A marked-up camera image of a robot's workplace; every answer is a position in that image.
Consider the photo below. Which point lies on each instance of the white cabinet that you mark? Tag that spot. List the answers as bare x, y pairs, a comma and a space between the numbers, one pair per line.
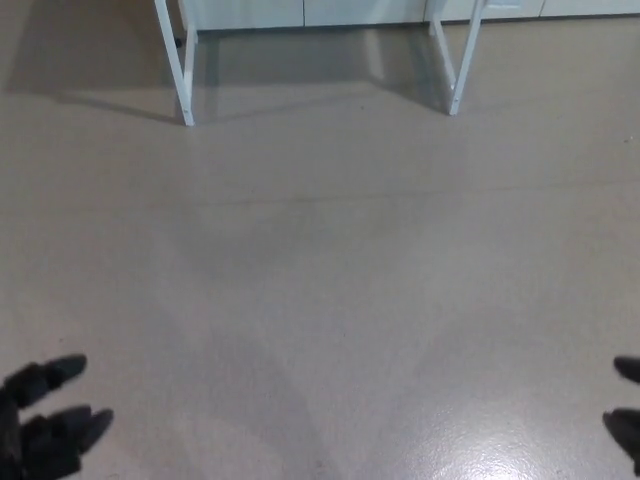
250, 10

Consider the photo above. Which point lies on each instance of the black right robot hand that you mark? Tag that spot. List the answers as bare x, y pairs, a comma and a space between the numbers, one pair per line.
627, 430

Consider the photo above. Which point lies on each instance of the white desk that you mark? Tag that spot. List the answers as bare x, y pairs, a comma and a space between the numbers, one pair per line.
188, 107

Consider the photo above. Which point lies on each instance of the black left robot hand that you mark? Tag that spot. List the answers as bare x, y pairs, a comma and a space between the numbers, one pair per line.
35, 440

